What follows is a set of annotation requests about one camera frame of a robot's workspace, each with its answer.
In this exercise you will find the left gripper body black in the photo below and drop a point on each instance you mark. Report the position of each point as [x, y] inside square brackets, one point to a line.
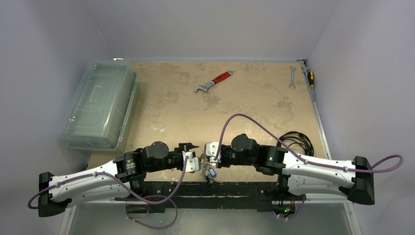
[174, 157]

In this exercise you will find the large white keyring with keys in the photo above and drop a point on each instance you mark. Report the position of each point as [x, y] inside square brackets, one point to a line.
[208, 173]

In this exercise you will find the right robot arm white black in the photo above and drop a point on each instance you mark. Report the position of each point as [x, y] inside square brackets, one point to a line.
[299, 174]

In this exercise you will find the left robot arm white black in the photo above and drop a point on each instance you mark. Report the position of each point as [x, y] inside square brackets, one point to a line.
[120, 177]

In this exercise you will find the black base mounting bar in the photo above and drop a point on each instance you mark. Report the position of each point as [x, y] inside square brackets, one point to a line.
[259, 196]

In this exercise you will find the clear plastic storage box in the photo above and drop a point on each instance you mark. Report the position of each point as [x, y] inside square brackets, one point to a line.
[99, 116]

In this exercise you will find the silver open end wrench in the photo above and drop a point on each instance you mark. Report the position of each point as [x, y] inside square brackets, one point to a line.
[292, 80]

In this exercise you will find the yellow black screwdriver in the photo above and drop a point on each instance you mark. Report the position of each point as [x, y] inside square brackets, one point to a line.
[310, 77]

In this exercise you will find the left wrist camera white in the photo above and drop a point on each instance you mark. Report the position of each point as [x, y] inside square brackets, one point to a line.
[191, 162]

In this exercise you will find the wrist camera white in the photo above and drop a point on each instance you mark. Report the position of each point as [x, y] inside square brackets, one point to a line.
[210, 151]
[191, 162]

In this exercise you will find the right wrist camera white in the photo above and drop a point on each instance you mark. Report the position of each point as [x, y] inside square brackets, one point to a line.
[210, 151]

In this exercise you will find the red handled adjustable wrench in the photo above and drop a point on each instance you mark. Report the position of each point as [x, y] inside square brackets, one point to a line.
[211, 83]

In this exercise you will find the aluminium frame rail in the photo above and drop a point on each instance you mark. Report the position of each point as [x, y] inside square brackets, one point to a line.
[307, 120]

